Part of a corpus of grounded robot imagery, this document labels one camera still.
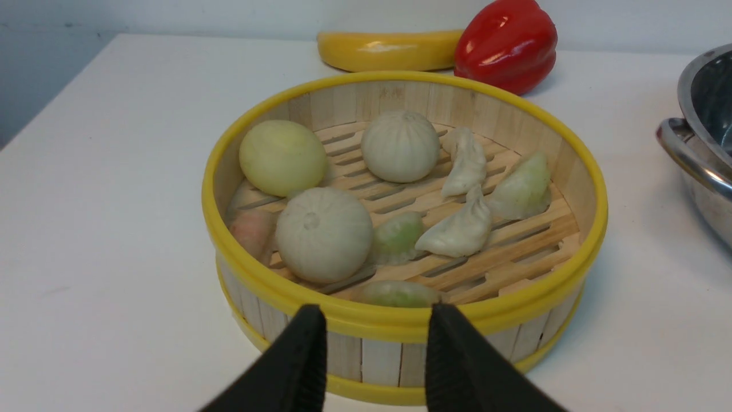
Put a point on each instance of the green dumpling centre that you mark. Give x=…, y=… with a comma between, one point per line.
x=394, y=240

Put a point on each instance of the white pleated bun front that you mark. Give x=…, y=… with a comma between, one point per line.
x=324, y=235

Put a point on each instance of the yellow rimmed bamboo steamer basket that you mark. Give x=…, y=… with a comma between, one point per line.
x=521, y=291

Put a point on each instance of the white dumpling rear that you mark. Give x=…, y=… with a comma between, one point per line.
x=468, y=162

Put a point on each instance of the green dumpling front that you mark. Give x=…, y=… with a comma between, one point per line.
x=397, y=293

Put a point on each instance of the white dumpling front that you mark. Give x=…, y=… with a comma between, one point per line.
x=463, y=233

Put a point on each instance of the green dumpling right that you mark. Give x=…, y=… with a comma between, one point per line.
x=525, y=191

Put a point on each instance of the red bell pepper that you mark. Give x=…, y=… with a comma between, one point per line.
x=508, y=44

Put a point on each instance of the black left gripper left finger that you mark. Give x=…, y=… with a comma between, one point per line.
x=290, y=375

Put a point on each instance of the yellow banana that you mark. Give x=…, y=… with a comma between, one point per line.
x=374, y=51

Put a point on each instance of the white dumpling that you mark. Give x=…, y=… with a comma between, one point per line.
x=468, y=162
x=463, y=233

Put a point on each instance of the white pleated bun rear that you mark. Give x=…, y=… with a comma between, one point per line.
x=400, y=146

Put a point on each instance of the yellow round bun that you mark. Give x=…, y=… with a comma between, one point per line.
x=281, y=156

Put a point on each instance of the white pleated bun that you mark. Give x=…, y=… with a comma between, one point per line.
x=400, y=146
x=324, y=235

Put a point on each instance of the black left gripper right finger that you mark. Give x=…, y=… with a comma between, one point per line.
x=463, y=372

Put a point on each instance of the pink dumpling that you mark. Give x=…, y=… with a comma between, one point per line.
x=254, y=230

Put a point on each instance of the stainless steel pot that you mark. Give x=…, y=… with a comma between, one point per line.
x=699, y=141

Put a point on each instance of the green dumpling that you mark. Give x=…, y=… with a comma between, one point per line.
x=525, y=191
x=397, y=293
x=394, y=240

